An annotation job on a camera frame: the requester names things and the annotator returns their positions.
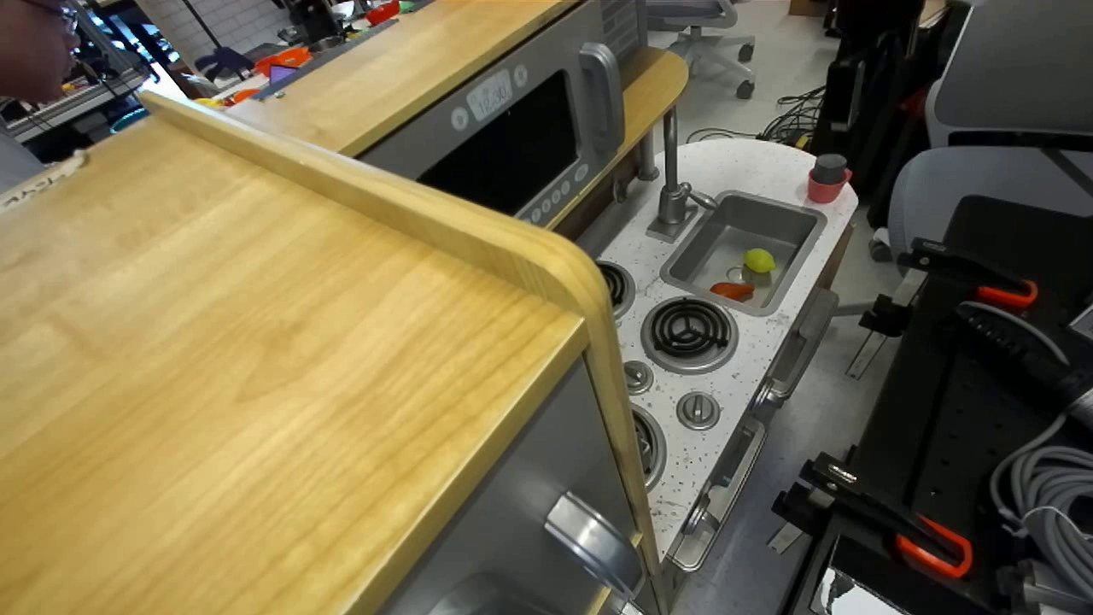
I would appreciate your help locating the red emergency stop button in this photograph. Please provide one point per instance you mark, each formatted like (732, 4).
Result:
(828, 180)

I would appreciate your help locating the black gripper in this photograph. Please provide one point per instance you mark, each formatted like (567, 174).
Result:
(874, 30)

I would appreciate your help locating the orange tool on bench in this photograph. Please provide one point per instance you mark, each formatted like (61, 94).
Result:
(284, 61)

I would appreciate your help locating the orange toy vegetable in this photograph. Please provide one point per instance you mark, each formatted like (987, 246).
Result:
(732, 292)

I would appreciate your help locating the small grey stove knob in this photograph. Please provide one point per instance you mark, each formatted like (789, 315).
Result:
(641, 377)

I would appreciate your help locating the person head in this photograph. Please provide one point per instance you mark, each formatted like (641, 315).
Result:
(28, 46)

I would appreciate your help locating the large grey stove knob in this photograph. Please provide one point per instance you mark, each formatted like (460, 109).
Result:
(697, 412)

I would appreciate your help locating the black toy stove burner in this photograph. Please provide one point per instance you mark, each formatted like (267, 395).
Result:
(686, 333)
(645, 445)
(614, 289)

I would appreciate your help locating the grey metal toy sink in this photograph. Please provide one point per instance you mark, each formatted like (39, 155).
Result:
(727, 233)

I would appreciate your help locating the grey toy microwave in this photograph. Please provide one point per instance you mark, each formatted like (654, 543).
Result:
(513, 139)

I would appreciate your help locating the grey wheeled office chair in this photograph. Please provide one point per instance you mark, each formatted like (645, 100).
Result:
(710, 36)

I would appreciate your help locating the black perforated table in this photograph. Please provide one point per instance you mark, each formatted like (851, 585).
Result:
(967, 431)

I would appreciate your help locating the yellow toy lemon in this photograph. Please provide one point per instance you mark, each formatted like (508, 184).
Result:
(758, 264)

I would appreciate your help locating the grey toy faucet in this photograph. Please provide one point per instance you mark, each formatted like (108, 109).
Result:
(669, 199)

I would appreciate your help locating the wooden toy kitchen cabinet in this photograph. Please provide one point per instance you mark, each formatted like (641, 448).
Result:
(250, 342)

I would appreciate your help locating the white speckled toy countertop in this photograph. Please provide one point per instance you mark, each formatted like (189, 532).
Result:
(752, 174)

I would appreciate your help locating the black orange bar clamp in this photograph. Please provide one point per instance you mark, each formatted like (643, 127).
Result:
(890, 518)
(967, 276)

